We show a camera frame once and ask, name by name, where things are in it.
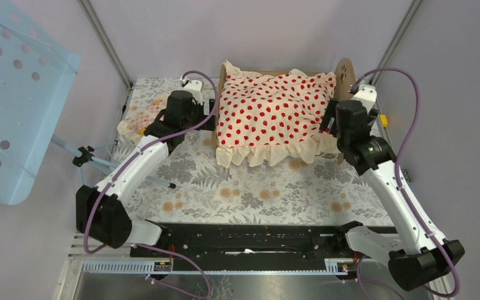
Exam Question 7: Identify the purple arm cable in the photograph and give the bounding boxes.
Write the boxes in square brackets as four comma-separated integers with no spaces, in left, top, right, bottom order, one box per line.
[349,67,461,300]
[82,70,220,300]

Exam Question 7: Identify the checkered ruffled pillow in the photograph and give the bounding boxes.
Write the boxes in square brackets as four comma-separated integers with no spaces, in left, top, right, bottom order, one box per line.
[117,92,170,145]

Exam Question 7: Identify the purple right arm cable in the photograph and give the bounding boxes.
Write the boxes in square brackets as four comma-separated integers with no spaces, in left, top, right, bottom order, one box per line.
[349,67,461,300]

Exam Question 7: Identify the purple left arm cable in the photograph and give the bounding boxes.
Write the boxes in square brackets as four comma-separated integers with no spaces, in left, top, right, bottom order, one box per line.
[82,70,220,300]

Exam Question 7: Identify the grey cable duct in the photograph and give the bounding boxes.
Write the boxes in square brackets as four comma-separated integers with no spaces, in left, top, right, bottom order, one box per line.
[82,259,348,276]

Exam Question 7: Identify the wooden pet bed frame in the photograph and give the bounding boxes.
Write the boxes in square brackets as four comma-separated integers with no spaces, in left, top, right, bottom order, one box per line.
[211,57,358,166]

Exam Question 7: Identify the yellow clip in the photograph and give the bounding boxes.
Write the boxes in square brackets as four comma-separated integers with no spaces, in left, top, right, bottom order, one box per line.
[379,114,389,128]

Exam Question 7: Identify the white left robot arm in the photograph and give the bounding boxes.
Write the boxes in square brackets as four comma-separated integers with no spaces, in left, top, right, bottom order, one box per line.
[76,76,218,257]

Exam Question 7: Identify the red strawberry print duvet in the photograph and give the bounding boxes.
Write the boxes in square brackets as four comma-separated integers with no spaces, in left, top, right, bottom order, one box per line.
[215,60,341,169]

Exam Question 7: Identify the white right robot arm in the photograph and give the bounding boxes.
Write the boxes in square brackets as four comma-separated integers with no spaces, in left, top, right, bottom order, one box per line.
[326,84,465,291]

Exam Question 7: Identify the floral table mat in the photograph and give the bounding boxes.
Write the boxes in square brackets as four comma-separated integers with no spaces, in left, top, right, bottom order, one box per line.
[109,77,394,227]

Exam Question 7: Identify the blue perforated music stand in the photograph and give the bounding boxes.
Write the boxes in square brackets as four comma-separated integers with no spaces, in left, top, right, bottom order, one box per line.
[0,0,178,206]

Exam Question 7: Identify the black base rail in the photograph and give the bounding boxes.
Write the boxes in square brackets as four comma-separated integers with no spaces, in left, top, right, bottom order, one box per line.
[129,221,394,273]

